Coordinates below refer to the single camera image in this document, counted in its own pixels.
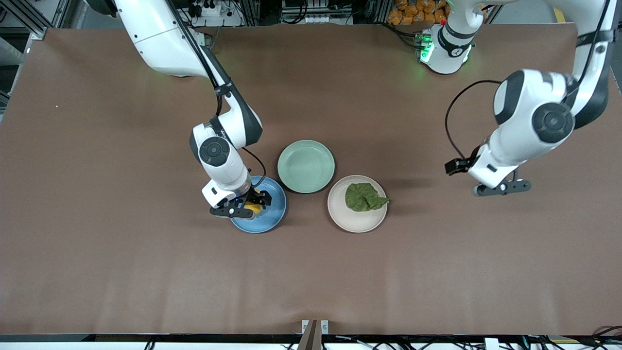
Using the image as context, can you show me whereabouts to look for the green lettuce leaf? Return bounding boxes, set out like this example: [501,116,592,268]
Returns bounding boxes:
[345,183,391,212]

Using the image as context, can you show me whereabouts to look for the blue plate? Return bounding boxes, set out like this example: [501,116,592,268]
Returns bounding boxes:
[229,175,287,234]

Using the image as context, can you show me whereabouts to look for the green plate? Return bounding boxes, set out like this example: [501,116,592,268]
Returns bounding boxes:
[277,140,336,194]

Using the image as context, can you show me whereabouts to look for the brown table cover sheet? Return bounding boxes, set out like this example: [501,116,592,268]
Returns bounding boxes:
[0,24,622,336]

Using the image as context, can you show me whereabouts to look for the beige plate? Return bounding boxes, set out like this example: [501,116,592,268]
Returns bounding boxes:
[327,175,388,233]

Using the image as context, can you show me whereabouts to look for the orange snack bags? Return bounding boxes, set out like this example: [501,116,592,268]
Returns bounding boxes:
[387,0,450,25]

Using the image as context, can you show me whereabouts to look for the white power strip with plugs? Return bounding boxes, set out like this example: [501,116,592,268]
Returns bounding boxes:
[190,0,243,27]

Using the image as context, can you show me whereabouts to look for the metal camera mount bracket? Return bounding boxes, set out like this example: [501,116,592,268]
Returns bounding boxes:
[301,319,329,350]

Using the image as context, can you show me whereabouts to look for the metal rack with cables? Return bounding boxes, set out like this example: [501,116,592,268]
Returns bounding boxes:
[281,0,353,25]

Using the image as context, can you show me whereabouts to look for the aluminium frame profile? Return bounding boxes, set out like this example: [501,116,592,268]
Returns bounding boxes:
[0,0,49,40]

